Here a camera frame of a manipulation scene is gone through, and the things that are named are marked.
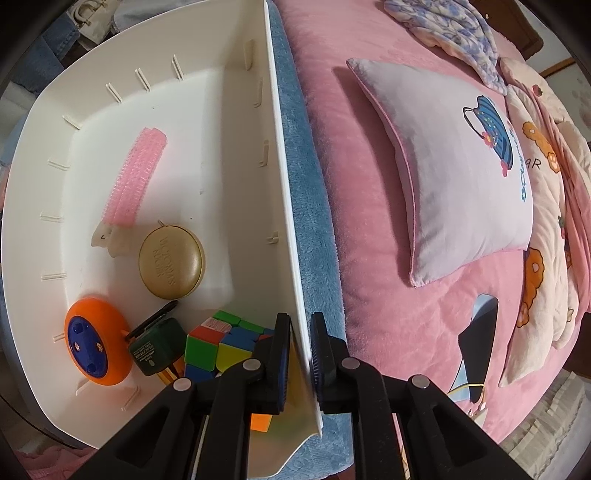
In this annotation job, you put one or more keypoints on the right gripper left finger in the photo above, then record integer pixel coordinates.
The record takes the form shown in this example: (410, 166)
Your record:
(277, 366)

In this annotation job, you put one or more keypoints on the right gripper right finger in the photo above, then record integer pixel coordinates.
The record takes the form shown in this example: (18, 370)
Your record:
(323, 364)

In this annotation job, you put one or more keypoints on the colourful Rubik's cube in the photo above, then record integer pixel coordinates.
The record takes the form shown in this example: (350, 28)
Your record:
(220, 342)

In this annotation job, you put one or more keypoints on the gold round tin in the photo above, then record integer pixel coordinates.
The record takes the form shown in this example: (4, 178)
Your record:
(171, 262)

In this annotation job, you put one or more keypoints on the orange round toy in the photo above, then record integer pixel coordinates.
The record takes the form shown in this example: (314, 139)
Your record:
(95, 333)

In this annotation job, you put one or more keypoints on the white plastic tray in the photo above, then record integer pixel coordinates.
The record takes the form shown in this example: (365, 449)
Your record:
(205, 76)

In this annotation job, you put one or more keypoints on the pink sleeve forearm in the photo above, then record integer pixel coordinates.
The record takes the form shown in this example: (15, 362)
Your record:
(56, 462)

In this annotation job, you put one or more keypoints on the pink bed sheet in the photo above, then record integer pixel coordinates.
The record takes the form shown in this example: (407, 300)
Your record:
(400, 329)

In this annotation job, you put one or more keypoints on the black tablet on bed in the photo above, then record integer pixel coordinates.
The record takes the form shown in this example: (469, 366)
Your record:
(476, 345)

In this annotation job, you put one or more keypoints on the pink printed pillow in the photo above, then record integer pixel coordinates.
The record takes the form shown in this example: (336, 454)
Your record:
(466, 186)

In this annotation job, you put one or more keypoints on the peach bear quilt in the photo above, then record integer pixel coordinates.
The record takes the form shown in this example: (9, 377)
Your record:
(556, 291)

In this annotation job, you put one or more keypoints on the purple floral blanket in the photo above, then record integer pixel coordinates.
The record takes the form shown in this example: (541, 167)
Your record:
(458, 29)

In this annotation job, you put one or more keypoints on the dark wooden headboard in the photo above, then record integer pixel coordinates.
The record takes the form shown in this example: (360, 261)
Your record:
(507, 18)

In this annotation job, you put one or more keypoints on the denim jacket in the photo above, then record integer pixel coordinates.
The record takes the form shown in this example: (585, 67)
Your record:
(43, 61)

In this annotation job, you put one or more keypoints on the white handbag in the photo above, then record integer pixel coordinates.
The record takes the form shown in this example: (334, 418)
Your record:
(94, 20)

